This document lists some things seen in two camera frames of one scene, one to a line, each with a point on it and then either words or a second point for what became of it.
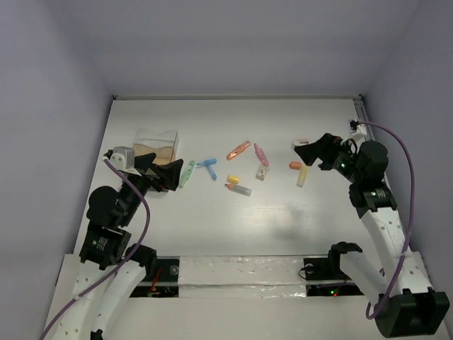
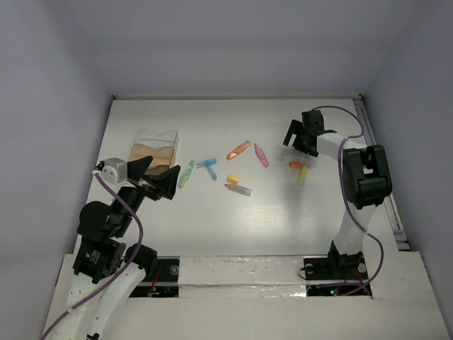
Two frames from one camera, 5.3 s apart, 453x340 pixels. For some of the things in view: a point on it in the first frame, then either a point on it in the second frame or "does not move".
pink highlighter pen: [261, 154] does not move
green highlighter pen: [190, 166] does not move
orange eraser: [295, 165] does not move
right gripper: [324, 149] -> [296, 127]
